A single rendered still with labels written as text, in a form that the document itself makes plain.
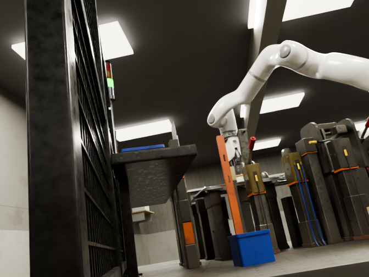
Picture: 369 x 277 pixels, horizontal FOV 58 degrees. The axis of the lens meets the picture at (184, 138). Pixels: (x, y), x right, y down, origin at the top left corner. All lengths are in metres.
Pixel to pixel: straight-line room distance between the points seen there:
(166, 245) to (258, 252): 10.27
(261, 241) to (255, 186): 0.37
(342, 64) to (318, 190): 0.49
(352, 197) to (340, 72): 0.46
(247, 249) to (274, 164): 10.44
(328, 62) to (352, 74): 0.10
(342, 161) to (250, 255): 0.58
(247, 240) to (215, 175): 10.26
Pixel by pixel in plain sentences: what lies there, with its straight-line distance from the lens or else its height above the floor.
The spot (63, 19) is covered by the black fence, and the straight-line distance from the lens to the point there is 0.28.
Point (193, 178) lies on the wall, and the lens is 11.32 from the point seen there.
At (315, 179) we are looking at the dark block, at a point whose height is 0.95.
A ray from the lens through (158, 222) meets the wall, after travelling 11.35.
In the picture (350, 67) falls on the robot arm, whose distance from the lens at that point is 1.30.
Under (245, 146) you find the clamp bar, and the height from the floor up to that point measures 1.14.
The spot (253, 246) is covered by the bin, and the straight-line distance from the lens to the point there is 1.04.
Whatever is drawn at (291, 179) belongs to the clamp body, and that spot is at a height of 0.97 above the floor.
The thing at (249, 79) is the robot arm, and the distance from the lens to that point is 1.55.
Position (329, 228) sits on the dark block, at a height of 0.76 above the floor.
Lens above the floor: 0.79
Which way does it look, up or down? 17 degrees up
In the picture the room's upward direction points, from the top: 10 degrees counter-clockwise
